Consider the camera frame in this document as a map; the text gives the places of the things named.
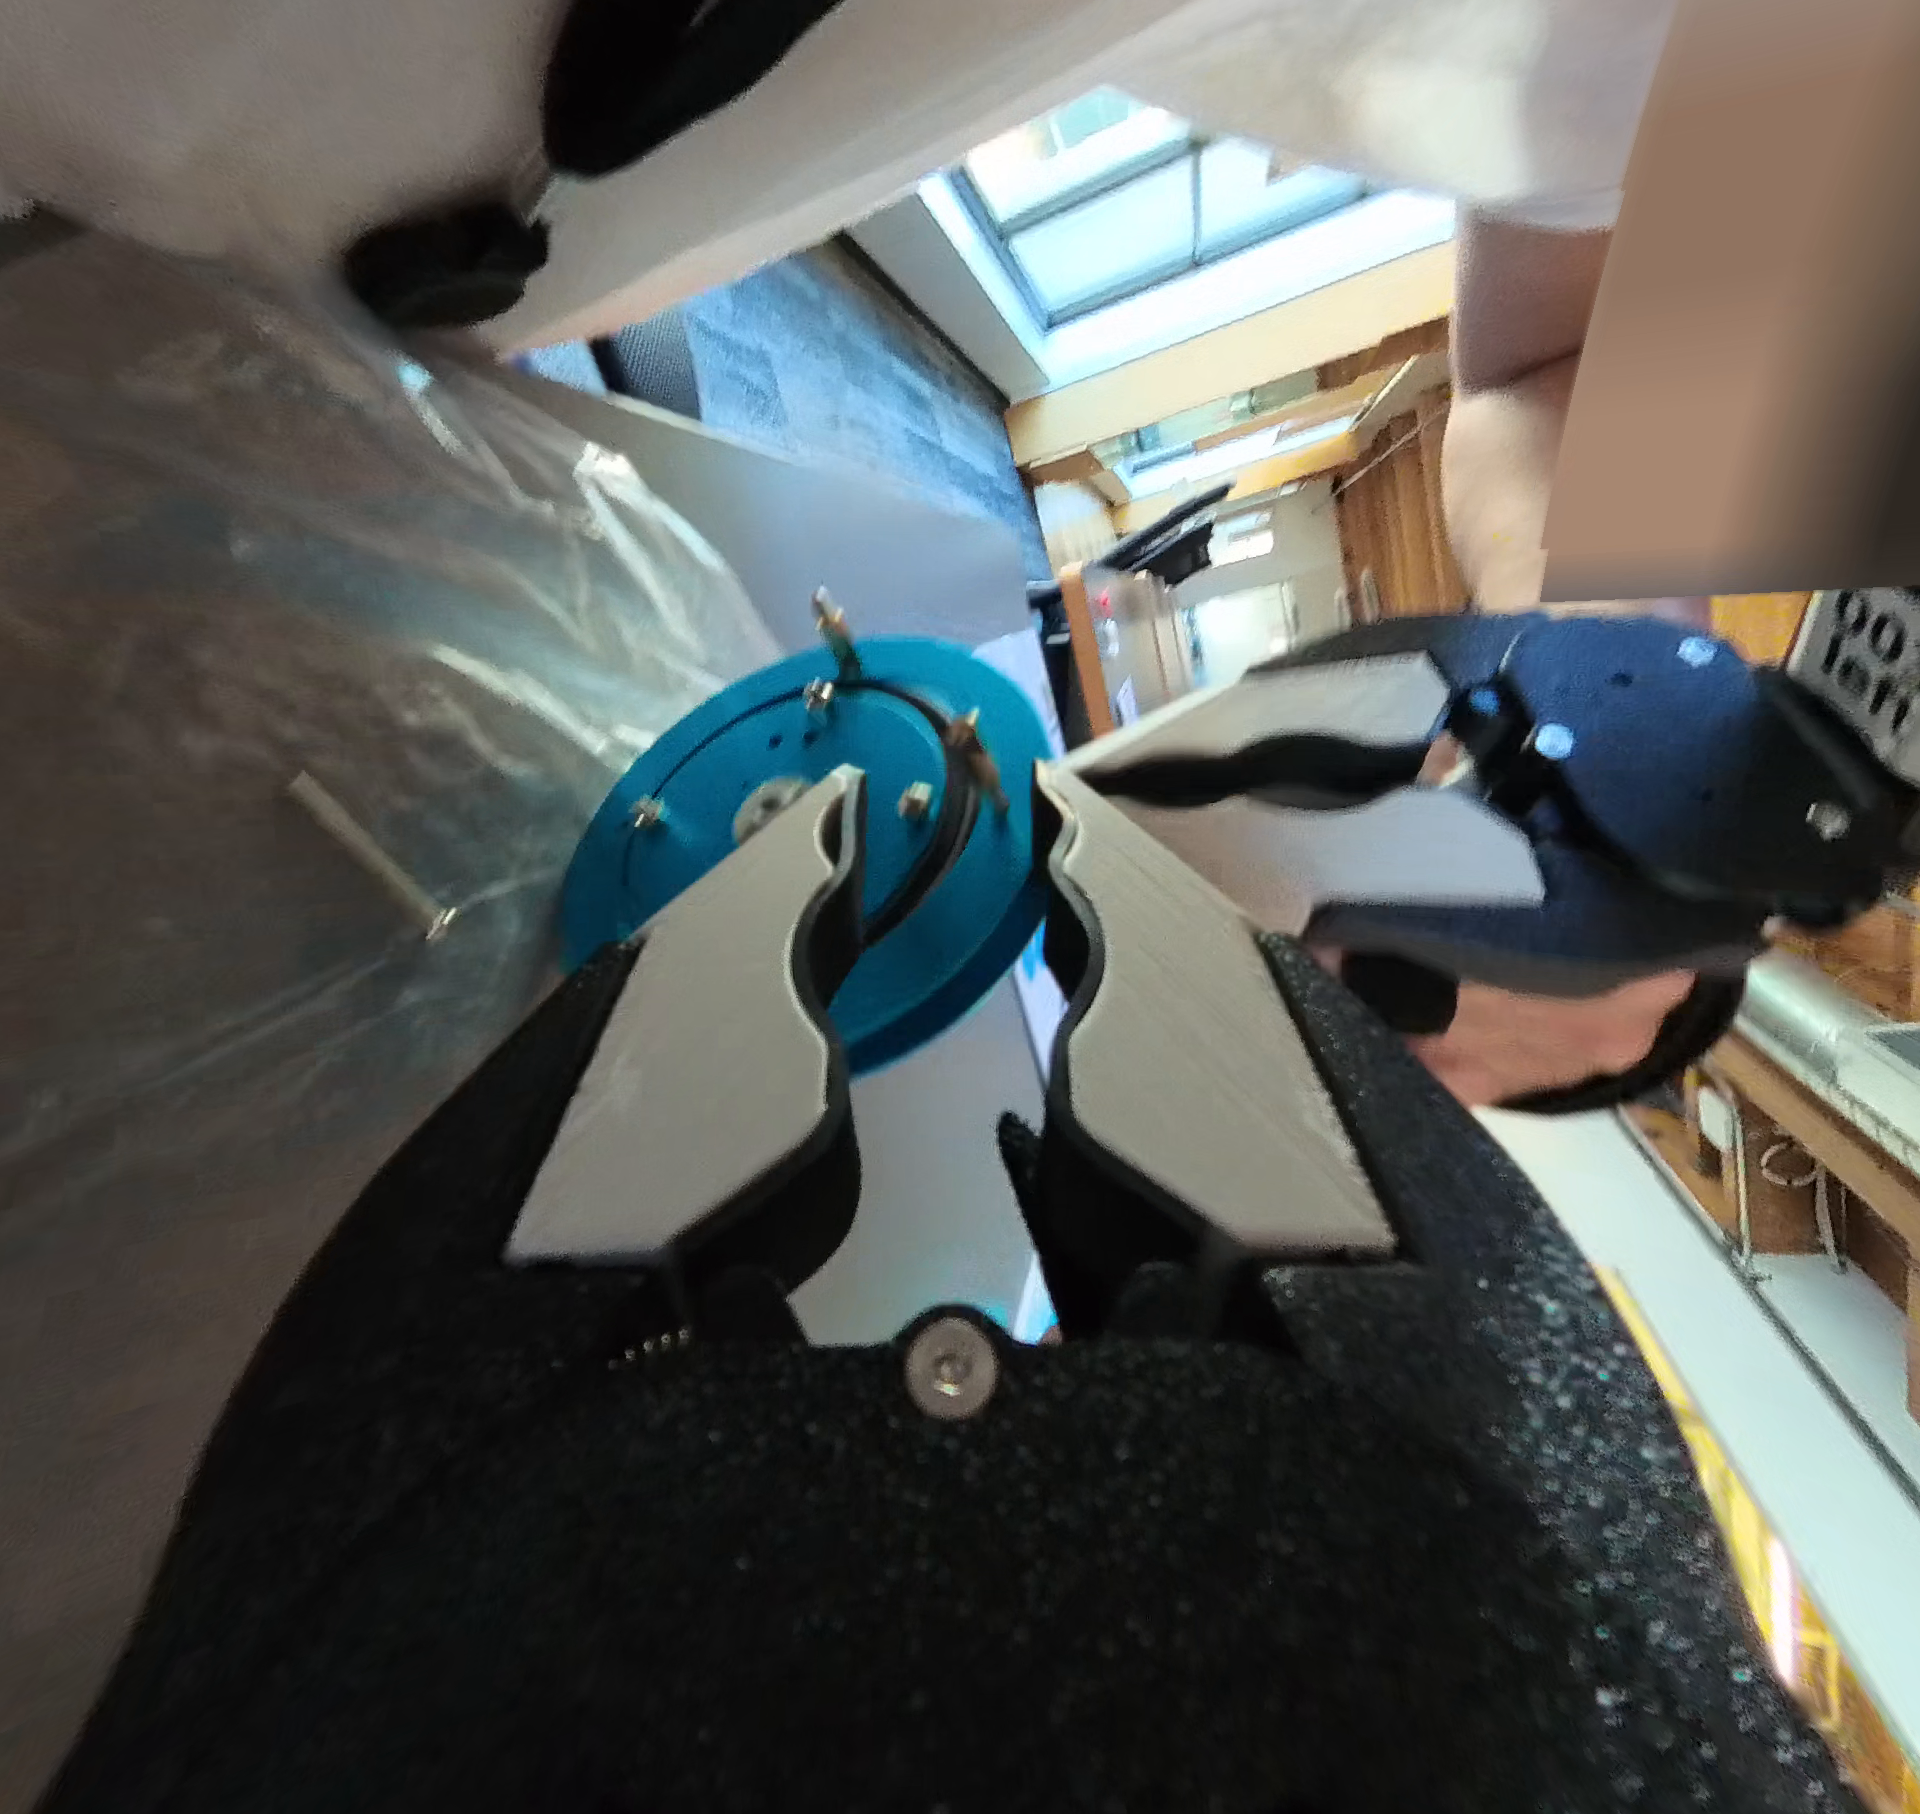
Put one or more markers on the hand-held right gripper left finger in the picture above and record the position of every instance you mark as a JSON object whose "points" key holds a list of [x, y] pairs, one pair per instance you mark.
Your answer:
{"points": [[704, 1078]]}

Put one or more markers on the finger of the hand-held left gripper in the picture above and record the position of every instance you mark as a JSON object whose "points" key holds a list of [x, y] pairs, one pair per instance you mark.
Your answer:
{"points": [[1382, 856], [1303, 711]]}

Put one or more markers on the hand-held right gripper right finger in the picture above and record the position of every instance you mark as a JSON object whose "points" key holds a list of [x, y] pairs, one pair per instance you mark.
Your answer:
{"points": [[1214, 1078]]}

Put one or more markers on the blue round metal turntable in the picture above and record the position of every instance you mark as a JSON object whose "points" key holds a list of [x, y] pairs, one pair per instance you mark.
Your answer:
{"points": [[704, 794]]}

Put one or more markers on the person's left forearm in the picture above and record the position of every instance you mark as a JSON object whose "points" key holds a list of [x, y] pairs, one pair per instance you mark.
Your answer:
{"points": [[1502, 495]]}

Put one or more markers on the grey desk with wooden edge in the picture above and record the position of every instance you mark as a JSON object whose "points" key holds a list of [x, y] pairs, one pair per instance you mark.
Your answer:
{"points": [[838, 508]]}

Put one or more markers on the person's left hand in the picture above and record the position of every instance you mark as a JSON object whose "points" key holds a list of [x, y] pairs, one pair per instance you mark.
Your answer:
{"points": [[1546, 1033]]}

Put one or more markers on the brass hex standoff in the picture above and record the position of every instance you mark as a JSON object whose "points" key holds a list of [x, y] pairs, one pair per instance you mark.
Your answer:
{"points": [[832, 630], [975, 763]]}

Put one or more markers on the large window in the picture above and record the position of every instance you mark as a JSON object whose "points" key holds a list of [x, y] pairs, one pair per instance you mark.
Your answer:
{"points": [[1139, 225]]}

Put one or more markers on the clear plastic bag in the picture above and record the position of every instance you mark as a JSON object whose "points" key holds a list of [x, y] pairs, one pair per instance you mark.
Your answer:
{"points": [[300, 568]]}

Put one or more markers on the person's beige shirt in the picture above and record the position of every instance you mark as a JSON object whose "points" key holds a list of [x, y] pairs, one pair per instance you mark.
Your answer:
{"points": [[1199, 14]]}

